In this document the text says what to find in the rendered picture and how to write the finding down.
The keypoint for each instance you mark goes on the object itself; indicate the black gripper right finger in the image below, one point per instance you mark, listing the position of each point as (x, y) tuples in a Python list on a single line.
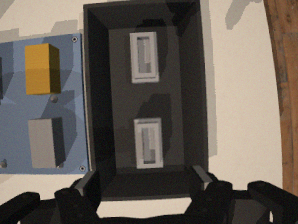
[(246, 206)]

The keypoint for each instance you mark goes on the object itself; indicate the yellow-brown rectangular block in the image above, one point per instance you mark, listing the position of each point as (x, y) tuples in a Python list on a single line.
[(42, 68)]

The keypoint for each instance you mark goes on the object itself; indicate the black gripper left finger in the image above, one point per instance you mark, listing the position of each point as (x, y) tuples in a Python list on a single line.
[(71, 209)]

